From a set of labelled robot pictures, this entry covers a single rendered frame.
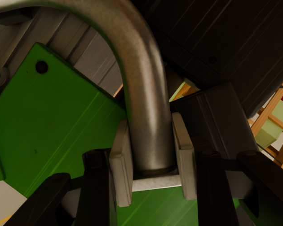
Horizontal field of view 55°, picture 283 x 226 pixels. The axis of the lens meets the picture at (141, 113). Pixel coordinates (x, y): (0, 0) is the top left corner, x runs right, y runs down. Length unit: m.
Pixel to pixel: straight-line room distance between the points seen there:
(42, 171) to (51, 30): 0.12
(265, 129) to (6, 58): 3.31
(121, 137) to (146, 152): 0.02
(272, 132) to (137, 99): 3.35
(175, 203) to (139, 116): 0.09
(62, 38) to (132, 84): 0.10
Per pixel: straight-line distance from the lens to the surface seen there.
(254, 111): 0.28
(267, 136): 3.49
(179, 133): 0.16
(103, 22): 0.18
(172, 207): 0.24
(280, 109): 3.78
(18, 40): 0.26
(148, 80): 0.17
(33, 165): 0.25
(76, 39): 0.24
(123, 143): 0.16
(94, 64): 0.70
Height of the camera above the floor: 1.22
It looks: 13 degrees down
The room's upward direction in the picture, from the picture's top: 130 degrees clockwise
